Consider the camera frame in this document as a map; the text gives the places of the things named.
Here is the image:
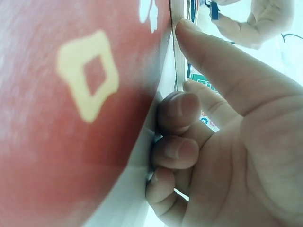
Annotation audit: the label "person's left hand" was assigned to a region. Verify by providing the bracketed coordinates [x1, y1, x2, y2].
[216, 0, 295, 50]

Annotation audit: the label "black wrist band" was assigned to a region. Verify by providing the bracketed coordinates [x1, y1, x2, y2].
[205, 0, 221, 21]

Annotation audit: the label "person's right hand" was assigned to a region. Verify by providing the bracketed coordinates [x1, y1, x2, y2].
[145, 18, 303, 227]

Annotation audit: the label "black cable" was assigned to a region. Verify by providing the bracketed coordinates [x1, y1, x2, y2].
[281, 33, 303, 44]

